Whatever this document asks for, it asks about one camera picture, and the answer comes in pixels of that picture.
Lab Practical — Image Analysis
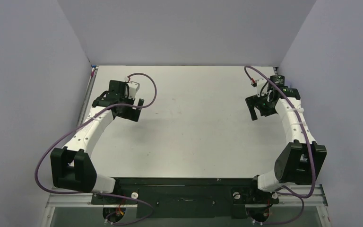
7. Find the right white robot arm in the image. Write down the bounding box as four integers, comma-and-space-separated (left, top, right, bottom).
245, 75, 327, 192

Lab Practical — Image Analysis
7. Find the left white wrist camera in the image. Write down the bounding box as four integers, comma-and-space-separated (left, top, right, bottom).
125, 77, 140, 100

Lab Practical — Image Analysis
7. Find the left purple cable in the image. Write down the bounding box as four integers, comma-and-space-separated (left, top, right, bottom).
34, 73, 157, 226

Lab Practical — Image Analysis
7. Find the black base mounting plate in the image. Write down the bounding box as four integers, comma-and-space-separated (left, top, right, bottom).
91, 177, 279, 221

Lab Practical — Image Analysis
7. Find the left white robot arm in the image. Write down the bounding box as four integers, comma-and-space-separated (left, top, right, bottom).
50, 80, 141, 193

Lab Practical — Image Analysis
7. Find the aluminium frame rail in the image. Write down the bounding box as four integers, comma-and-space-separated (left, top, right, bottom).
45, 184, 328, 209

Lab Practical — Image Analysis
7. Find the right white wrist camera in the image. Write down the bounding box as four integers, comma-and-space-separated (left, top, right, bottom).
251, 79, 267, 89

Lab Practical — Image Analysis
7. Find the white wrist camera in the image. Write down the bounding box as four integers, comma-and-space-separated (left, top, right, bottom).
125, 77, 140, 100
251, 79, 267, 89

